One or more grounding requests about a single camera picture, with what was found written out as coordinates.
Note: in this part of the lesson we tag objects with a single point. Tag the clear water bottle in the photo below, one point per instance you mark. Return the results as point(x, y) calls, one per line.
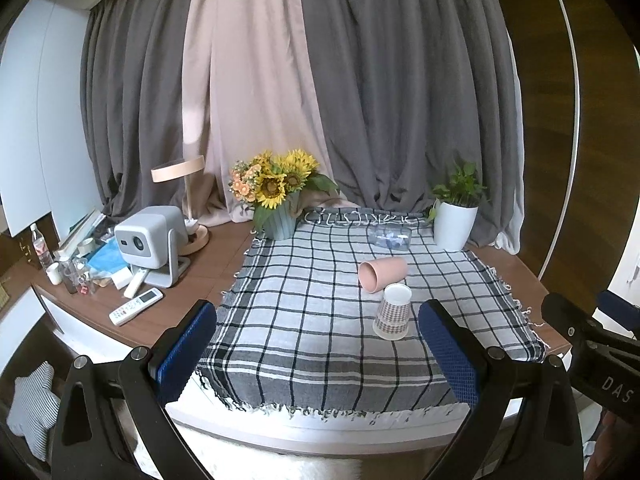
point(40, 246)

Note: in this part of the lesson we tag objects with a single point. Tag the sunflower bouquet in teal vase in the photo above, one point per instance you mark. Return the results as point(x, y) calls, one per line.
point(272, 190)

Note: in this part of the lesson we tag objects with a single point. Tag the small white jar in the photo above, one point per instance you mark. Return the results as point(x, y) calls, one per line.
point(52, 273)

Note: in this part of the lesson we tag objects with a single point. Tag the small white box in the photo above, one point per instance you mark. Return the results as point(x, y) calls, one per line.
point(119, 278)

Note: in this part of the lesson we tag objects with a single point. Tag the small glass bottle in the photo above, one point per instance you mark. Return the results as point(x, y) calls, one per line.
point(68, 275)

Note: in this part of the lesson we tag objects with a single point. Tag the white remote control with buttons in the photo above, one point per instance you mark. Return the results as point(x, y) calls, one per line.
point(136, 305)

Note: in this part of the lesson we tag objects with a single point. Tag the white curved pole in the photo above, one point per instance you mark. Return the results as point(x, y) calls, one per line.
point(570, 110)

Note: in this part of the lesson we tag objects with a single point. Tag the slim white remote control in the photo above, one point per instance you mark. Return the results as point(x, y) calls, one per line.
point(135, 282)

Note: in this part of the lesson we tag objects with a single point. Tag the checked paper cup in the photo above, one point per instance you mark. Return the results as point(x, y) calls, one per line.
point(392, 314)

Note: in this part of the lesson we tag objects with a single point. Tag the grey curtain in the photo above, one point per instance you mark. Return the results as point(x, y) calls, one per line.
point(410, 85)
point(135, 105)

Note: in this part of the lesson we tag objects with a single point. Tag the blue cloth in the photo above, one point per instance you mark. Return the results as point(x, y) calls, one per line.
point(107, 258)

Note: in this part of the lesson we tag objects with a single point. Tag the pink curtain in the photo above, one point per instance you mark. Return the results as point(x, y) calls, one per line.
point(250, 90)

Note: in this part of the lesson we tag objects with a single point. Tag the green plant in white pot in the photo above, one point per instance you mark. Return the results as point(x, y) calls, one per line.
point(456, 215)

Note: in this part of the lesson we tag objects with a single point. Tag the grey white projector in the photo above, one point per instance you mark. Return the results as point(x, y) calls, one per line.
point(150, 242)

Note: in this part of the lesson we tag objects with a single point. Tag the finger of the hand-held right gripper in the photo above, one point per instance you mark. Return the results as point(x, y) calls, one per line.
point(620, 305)
point(565, 312)

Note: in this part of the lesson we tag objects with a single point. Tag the pink cup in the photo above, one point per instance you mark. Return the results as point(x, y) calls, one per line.
point(382, 274)

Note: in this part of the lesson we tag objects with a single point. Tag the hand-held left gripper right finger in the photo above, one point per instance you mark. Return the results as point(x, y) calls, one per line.
point(447, 355)

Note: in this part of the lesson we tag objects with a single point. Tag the checked grey white cloth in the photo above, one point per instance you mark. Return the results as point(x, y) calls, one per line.
point(320, 310)

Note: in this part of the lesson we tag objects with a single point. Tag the striped star pillow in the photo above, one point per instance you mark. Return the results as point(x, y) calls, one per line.
point(32, 407)

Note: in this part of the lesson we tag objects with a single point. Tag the clear plastic cup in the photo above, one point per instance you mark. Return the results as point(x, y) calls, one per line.
point(392, 236)

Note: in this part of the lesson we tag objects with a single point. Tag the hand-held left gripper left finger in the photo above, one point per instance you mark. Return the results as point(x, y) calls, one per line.
point(186, 352)

